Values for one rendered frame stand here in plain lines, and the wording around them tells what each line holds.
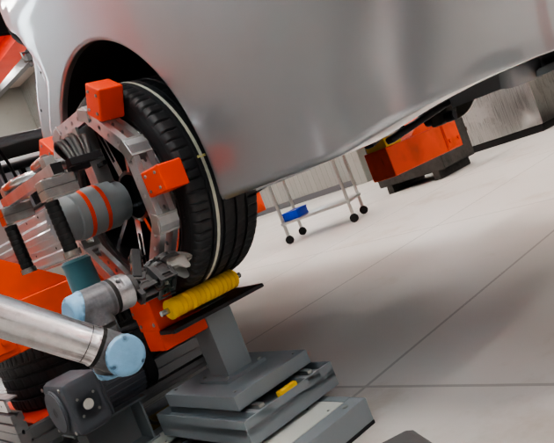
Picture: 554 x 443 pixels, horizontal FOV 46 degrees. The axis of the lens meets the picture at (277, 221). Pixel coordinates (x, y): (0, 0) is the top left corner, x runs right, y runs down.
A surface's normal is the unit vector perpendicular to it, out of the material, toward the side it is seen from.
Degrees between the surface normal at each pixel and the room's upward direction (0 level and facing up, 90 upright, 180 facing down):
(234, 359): 90
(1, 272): 90
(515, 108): 90
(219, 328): 90
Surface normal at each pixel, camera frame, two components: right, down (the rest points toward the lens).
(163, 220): 0.62, -0.18
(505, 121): -0.67, 0.31
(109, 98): 0.71, 0.38
